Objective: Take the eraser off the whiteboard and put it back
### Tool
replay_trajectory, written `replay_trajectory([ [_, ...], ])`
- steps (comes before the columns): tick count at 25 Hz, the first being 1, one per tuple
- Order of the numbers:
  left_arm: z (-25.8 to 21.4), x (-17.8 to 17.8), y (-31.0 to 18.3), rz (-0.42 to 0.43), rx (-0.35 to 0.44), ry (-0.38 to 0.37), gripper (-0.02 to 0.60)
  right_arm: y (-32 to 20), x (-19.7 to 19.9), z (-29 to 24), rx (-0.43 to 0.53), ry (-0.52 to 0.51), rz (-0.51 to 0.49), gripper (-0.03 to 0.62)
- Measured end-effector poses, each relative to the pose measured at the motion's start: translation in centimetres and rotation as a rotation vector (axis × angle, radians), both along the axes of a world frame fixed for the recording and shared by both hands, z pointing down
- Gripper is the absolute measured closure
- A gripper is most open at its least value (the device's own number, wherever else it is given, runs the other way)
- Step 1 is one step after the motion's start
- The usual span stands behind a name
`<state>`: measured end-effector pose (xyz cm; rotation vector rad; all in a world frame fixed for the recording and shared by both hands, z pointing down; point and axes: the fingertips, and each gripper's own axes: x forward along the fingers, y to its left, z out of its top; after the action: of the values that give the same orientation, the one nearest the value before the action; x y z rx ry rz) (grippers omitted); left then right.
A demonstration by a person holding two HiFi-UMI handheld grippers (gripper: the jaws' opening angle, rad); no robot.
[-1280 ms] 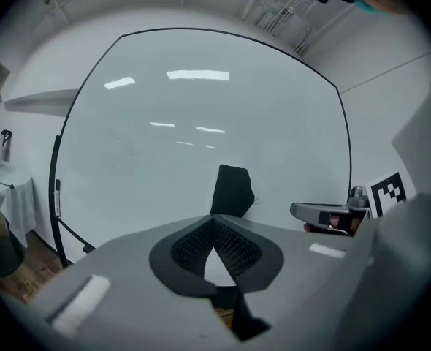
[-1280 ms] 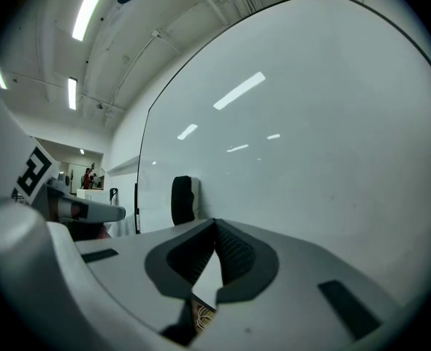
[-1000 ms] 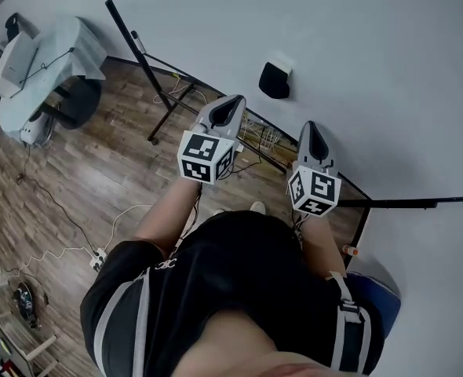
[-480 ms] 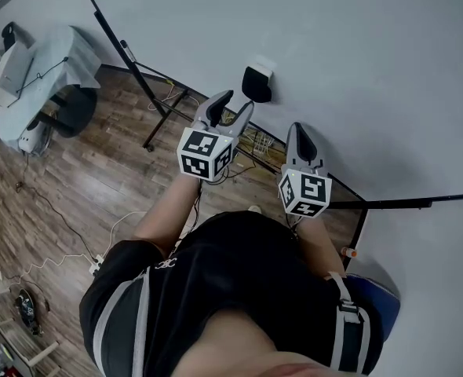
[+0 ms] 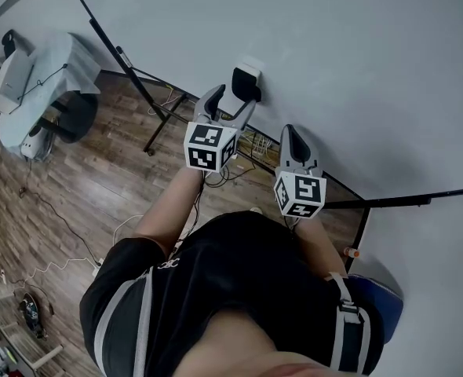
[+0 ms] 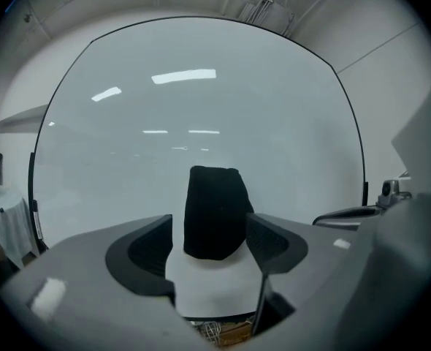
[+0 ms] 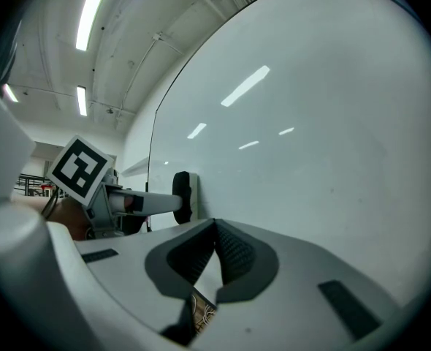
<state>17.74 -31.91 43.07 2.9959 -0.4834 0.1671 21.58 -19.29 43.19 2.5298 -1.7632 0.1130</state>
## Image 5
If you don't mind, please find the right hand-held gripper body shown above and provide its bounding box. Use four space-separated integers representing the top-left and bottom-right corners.
273 164 328 220

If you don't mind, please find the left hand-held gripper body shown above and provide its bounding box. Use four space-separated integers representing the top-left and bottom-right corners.
184 112 246 173

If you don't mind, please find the black and white object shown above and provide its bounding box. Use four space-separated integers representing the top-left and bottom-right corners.
230 56 264 104

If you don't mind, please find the person's right forearm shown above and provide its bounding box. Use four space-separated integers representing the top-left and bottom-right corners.
293 217 349 279

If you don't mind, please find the person's left forearm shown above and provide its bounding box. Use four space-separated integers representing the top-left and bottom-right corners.
134 167 206 258

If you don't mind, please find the black framed whiteboard on stand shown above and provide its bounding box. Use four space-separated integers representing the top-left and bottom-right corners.
62 0 463 275

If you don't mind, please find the white marker pen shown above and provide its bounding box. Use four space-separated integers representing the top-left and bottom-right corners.
115 45 133 69

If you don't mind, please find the person's black shirt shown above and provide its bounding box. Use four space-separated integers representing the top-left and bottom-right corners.
78 211 385 377

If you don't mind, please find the blue bag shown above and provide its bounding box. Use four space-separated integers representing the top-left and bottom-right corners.
345 273 405 345

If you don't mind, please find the table with pale cloth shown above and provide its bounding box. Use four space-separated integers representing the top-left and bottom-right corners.
0 31 102 160

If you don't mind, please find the white floor appliance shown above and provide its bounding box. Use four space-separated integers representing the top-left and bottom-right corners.
20 125 53 160

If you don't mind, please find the person's face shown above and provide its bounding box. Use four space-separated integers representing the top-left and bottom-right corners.
174 308 337 377

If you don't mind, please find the black chair back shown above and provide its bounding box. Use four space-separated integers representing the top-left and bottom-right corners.
0 29 20 59

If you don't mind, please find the bundle of white cables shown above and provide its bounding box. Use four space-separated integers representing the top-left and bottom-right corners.
237 130 280 165

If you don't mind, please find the grey shoulder strap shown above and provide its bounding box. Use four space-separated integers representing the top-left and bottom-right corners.
323 271 372 372

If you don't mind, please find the white floor cable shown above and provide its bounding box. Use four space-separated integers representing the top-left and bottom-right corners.
19 213 146 289

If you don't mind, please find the black floor cable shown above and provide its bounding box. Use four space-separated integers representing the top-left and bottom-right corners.
17 161 104 267

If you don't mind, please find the black cable on table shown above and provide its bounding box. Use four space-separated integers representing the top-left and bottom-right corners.
17 63 69 102

